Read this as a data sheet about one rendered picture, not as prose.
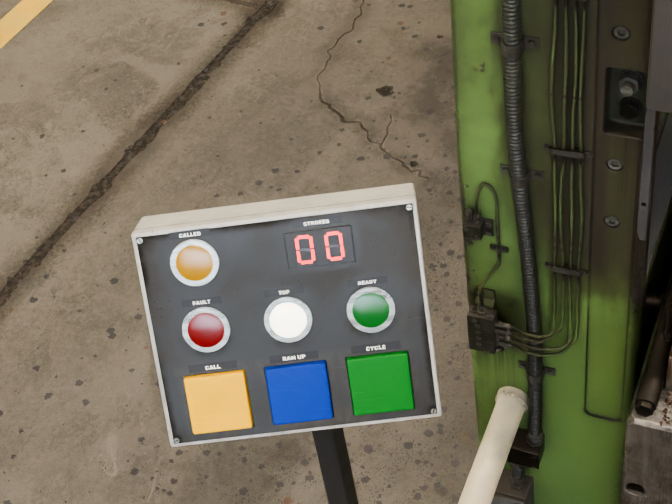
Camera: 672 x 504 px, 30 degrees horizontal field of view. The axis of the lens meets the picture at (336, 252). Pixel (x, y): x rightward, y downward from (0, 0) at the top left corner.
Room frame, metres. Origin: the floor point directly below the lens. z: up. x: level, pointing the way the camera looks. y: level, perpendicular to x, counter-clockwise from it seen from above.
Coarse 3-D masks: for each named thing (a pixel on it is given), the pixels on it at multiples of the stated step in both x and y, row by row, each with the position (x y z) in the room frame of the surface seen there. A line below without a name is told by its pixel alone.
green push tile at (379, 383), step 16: (400, 352) 0.95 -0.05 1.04; (352, 368) 0.95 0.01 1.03; (368, 368) 0.94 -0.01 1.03; (384, 368) 0.94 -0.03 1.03; (400, 368) 0.94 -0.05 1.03; (352, 384) 0.94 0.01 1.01; (368, 384) 0.93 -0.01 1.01; (384, 384) 0.93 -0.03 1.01; (400, 384) 0.93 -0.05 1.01; (352, 400) 0.93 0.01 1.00; (368, 400) 0.92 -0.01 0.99; (384, 400) 0.92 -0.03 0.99; (400, 400) 0.92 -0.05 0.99
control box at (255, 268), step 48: (336, 192) 1.12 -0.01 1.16; (384, 192) 1.09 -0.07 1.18; (144, 240) 1.06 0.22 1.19; (192, 240) 1.05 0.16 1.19; (240, 240) 1.05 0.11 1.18; (288, 240) 1.04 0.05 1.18; (336, 240) 1.03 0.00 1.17; (384, 240) 1.02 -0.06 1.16; (144, 288) 1.04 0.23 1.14; (192, 288) 1.03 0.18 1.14; (240, 288) 1.02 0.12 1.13; (288, 288) 1.01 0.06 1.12; (336, 288) 1.00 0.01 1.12; (384, 288) 1.00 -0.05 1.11; (240, 336) 0.99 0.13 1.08; (336, 336) 0.97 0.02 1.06; (384, 336) 0.97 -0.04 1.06; (432, 336) 0.96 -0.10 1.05; (336, 384) 0.94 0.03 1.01; (432, 384) 0.93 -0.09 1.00; (192, 432) 0.94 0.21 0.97; (240, 432) 0.93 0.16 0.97; (288, 432) 0.92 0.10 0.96
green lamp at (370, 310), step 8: (360, 296) 0.99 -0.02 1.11; (368, 296) 0.99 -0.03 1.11; (376, 296) 0.99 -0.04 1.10; (360, 304) 0.99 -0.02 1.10; (368, 304) 0.99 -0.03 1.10; (376, 304) 0.98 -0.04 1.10; (384, 304) 0.98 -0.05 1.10; (352, 312) 0.98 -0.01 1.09; (360, 312) 0.98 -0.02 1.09; (368, 312) 0.98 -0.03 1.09; (376, 312) 0.98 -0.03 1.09; (384, 312) 0.98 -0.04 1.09; (360, 320) 0.98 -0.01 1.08; (368, 320) 0.98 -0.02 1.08; (376, 320) 0.97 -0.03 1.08; (384, 320) 0.97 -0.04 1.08
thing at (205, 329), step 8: (192, 320) 1.01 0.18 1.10; (200, 320) 1.00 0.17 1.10; (208, 320) 1.00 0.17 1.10; (216, 320) 1.00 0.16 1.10; (192, 328) 1.00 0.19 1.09; (200, 328) 1.00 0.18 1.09; (208, 328) 1.00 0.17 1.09; (216, 328) 1.00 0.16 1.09; (192, 336) 1.00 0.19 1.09; (200, 336) 0.99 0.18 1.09; (208, 336) 0.99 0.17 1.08; (216, 336) 0.99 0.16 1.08; (200, 344) 0.99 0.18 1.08; (208, 344) 0.99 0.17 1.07; (216, 344) 0.99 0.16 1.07
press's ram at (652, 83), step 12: (660, 0) 0.94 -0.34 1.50; (660, 12) 0.94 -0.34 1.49; (660, 24) 0.94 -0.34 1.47; (660, 36) 0.94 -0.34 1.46; (660, 48) 0.94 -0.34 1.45; (660, 60) 0.94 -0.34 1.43; (648, 72) 0.94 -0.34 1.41; (660, 72) 0.94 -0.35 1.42; (648, 84) 0.94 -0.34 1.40; (660, 84) 0.94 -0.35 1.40; (648, 96) 0.94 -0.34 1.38; (660, 96) 0.94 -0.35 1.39; (648, 108) 0.94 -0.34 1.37; (660, 108) 0.94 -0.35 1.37
